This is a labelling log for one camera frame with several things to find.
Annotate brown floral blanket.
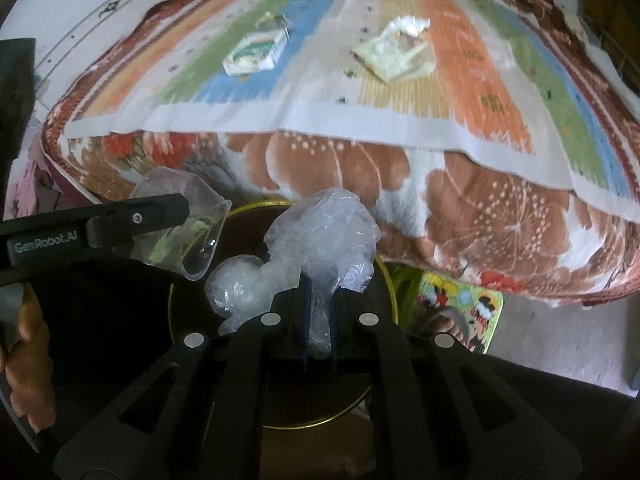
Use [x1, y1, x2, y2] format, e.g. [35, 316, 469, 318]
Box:
[40, 0, 640, 311]

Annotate clear plastic bag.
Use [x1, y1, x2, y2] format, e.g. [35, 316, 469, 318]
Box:
[205, 187, 382, 353]

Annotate crumpled white tissue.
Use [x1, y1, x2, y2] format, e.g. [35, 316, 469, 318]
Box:
[385, 15, 432, 37]

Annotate pale yellow plastic bag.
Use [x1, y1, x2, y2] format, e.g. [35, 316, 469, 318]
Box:
[351, 30, 436, 82]

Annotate pink cloth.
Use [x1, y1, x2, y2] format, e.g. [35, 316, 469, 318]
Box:
[7, 135, 66, 211]

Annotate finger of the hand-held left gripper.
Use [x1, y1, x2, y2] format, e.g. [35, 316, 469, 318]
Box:
[82, 192, 191, 252]

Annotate person's left hand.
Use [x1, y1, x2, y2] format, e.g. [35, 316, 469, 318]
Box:
[0, 282, 57, 431]

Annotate green and white medicine box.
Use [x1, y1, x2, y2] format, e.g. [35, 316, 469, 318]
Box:
[221, 27, 291, 77]

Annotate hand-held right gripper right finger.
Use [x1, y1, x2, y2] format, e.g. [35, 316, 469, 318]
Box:
[327, 287, 581, 480]

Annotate clear plastic cup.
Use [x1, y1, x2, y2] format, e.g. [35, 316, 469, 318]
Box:
[129, 167, 233, 281]

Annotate colourful striped rug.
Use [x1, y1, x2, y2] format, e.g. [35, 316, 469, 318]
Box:
[65, 0, 640, 221]

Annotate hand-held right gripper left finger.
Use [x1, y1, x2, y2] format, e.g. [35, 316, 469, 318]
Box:
[52, 272, 313, 480]

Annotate cartoon printed floor mat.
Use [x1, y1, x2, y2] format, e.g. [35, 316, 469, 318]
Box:
[387, 265, 505, 356]

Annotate black gold-rimmed trash bin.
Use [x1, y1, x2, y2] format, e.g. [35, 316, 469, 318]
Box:
[167, 199, 399, 431]

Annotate crumpled yellowish food wrapper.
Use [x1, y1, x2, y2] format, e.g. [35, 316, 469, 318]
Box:
[256, 11, 292, 31]

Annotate white cabinet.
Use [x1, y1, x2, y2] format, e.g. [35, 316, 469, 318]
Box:
[0, 0, 201, 111]

